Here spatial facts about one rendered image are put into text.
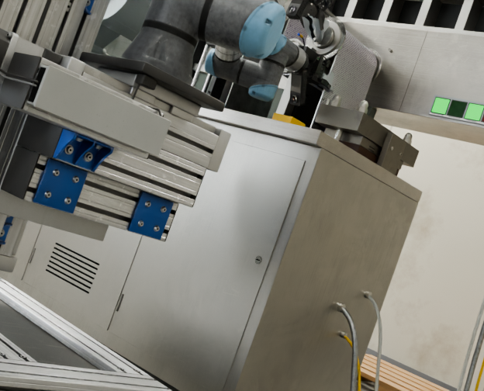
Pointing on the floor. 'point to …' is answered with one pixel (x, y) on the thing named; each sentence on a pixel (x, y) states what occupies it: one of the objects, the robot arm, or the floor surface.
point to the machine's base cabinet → (235, 273)
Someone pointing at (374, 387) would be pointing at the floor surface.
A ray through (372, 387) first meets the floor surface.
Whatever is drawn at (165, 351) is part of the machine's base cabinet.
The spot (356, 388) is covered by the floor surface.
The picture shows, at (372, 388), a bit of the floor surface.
